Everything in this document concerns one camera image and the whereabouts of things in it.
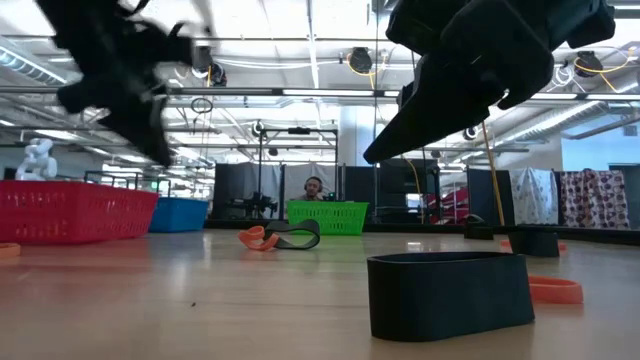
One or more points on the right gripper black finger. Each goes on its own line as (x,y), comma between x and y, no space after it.
(440,110)
(409,87)

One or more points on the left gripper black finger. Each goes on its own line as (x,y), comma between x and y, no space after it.
(147,130)

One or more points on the black background robot arm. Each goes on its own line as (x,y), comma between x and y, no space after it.
(330,197)
(255,204)

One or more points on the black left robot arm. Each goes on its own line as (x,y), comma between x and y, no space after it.
(85,20)

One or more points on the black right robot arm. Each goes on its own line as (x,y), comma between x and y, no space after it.
(585,20)

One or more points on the small twisted orange rubber band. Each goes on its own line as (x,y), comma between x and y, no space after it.
(255,240)

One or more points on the black metal railing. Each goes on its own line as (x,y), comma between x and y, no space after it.
(125,173)

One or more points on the ceiling light strip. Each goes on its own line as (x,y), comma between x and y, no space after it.
(325,92)
(555,96)

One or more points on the blue plastic basket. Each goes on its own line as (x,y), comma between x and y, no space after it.
(180,215)

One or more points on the red background object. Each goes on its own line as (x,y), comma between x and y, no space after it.
(452,202)

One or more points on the grey curtain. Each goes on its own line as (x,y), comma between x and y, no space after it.
(227,185)

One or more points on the black partition panel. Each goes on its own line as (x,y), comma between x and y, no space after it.
(482,197)
(357,187)

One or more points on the red plastic basket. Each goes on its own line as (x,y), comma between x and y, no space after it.
(75,212)

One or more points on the white floral cloth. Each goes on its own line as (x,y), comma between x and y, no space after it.
(534,195)

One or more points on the person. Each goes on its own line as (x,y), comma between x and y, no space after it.
(313,187)

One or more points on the white curtain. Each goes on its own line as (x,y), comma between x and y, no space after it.
(295,175)

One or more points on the green plastic basket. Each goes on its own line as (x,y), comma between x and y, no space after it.
(335,215)

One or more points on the purple dotted cloth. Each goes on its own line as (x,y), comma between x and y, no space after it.
(595,197)

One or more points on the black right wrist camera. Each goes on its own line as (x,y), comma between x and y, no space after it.
(415,25)

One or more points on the silver ventilation duct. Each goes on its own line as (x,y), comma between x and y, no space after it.
(27,67)

